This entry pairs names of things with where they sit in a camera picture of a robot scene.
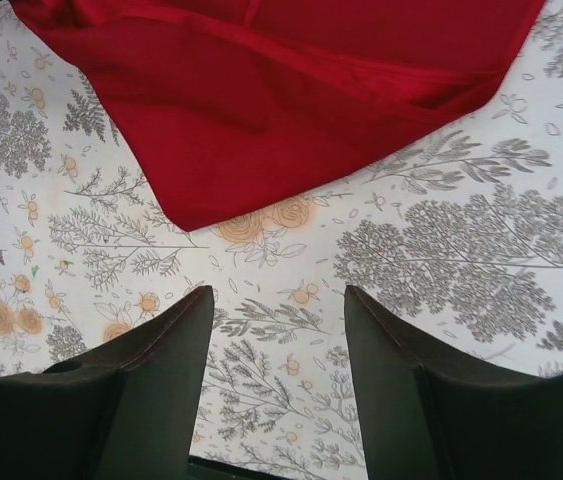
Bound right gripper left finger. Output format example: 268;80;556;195
0;286;214;479

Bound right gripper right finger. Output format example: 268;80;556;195
344;286;563;479

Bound red cloth napkin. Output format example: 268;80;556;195
13;1;542;231

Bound floral tablecloth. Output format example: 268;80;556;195
0;1;563;479

